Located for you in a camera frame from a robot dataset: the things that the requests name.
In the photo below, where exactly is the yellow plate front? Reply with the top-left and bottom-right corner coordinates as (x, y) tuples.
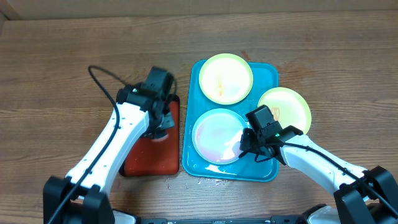
(257, 87), (312, 134)

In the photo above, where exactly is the yellow plate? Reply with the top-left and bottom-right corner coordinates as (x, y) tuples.
(198, 54), (254, 105)
(257, 87), (312, 134)

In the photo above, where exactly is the white round plate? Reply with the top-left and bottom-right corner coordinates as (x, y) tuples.
(192, 108), (247, 165)

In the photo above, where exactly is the yellow plate back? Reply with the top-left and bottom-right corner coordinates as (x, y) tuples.
(198, 54), (254, 105)

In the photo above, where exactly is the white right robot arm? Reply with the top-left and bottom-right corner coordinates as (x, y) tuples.
(240, 126), (397, 223)

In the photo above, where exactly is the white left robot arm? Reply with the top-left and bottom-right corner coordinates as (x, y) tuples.
(43, 83), (175, 224)

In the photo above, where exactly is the black tray with red water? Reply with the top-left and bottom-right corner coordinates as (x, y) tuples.
(119, 95), (180, 177)

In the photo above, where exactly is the blue plastic serving tray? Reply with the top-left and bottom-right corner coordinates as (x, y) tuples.
(182, 60), (279, 182)

